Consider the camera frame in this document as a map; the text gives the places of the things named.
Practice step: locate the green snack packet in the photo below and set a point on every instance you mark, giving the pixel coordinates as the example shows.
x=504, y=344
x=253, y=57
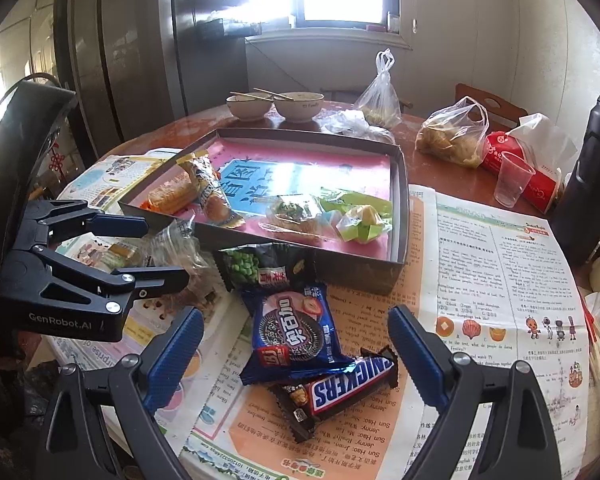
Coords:
x=335, y=197

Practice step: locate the yellow cow print bread packet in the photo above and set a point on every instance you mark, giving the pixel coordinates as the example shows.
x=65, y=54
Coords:
x=210, y=195

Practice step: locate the yellow border illustrated newspaper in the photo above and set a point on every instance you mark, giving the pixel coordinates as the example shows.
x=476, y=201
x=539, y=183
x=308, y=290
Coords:
x=100, y=175

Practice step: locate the wooden chopstick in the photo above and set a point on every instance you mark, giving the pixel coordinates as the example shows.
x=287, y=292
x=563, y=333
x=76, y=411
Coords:
x=247, y=95
x=272, y=94

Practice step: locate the grey refrigerator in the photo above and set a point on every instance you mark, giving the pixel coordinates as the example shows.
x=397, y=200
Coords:
x=205, y=70

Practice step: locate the crumpled clear plastic bag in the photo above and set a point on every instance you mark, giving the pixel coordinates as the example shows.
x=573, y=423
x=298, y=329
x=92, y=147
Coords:
x=350, y=122

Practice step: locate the yellow-green pastry packet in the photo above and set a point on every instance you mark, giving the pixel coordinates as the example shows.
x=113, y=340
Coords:
x=365, y=220

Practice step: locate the orange cracker packet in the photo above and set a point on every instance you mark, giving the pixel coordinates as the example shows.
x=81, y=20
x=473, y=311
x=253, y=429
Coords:
x=170, y=195

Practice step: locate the blue cookie packet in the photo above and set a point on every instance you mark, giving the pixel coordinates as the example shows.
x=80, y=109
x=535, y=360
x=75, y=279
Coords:
x=295, y=335

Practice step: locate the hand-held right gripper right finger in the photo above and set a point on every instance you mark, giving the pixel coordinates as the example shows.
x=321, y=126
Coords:
x=415, y=355

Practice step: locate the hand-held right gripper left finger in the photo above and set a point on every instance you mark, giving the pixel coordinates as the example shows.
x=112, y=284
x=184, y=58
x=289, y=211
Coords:
x=175, y=355

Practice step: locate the black green pea packet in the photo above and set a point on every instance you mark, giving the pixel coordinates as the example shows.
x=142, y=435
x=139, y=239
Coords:
x=260, y=265

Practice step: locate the dark cardboard box tray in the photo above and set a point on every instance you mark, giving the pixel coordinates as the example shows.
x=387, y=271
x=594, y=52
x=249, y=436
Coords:
x=355, y=272

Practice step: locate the clear brown cake packet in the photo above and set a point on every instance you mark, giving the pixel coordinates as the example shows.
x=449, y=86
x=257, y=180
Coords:
x=200, y=305

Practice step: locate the clear plastic cup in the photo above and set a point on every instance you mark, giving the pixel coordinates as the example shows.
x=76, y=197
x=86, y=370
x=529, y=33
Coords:
x=512, y=180

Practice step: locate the wooden chair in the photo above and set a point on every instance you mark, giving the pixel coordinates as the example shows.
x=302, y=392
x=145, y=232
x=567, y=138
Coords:
x=500, y=105

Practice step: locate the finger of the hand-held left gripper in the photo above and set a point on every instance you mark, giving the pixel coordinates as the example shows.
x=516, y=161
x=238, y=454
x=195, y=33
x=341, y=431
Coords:
x=120, y=226
x=155, y=280

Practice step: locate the tall tied clear plastic bag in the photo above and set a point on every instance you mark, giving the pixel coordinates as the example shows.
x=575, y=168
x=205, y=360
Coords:
x=380, y=102

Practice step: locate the brown chocolate bar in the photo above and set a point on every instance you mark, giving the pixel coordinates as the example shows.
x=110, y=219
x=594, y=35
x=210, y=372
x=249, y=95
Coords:
x=340, y=385

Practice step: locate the red tissue pack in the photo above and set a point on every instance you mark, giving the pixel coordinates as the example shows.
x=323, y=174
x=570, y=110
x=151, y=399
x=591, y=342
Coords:
x=497, y=155

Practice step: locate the orange panel text newspaper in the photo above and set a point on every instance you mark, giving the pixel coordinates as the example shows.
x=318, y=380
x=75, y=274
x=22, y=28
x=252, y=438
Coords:
x=480, y=270

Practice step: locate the clear sandwich cake packet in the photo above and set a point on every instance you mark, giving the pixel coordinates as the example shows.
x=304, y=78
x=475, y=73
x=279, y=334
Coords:
x=117, y=255

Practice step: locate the clear green label pastry packet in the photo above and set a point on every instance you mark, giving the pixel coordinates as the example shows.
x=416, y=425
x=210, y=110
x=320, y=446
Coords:
x=292, y=212

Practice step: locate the small box on windowsill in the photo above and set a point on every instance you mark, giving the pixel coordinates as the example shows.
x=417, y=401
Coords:
x=393, y=22

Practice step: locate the black thermos bottle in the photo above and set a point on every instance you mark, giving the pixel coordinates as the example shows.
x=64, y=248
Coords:
x=590, y=185

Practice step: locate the plastic bag of fried pastries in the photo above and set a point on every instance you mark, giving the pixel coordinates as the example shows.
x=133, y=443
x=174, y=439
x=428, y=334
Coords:
x=450, y=140

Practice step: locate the red knot decoration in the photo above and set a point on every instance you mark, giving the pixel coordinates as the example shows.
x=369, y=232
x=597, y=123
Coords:
x=55, y=162

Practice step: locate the cream ceramic bowl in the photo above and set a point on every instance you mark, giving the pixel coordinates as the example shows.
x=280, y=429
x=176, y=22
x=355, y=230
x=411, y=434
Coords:
x=249, y=109
x=299, y=109

